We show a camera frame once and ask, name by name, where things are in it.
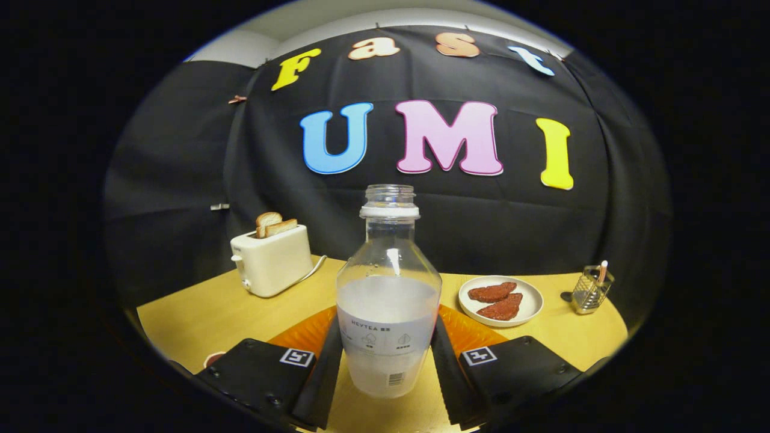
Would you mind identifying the white toaster cable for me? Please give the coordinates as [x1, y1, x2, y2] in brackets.
[298, 254, 328, 286]

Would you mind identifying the red meat piece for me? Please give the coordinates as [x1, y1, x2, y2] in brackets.
[468, 281, 518, 303]
[476, 293, 523, 321]

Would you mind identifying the white round plate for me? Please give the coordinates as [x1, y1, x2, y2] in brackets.
[458, 275, 544, 328]

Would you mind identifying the clear juice bottle white label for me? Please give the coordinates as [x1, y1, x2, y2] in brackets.
[336, 185, 443, 399]

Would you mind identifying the cream toaster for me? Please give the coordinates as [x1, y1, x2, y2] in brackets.
[230, 224, 315, 298]

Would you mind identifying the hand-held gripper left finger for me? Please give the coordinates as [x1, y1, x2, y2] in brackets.
[196, 306, 345, 431]

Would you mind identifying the metal wire holder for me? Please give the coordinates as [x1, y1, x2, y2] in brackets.
[571, 266, 615, 315]

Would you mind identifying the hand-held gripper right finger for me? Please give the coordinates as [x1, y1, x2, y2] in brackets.
[430, 306, 583, 431]

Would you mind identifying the black backdrop cloth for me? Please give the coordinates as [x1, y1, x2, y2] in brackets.
[103, 24, 671, 337]

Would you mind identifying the wooden table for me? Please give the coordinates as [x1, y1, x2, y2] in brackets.
[137, 256, 629, 433]

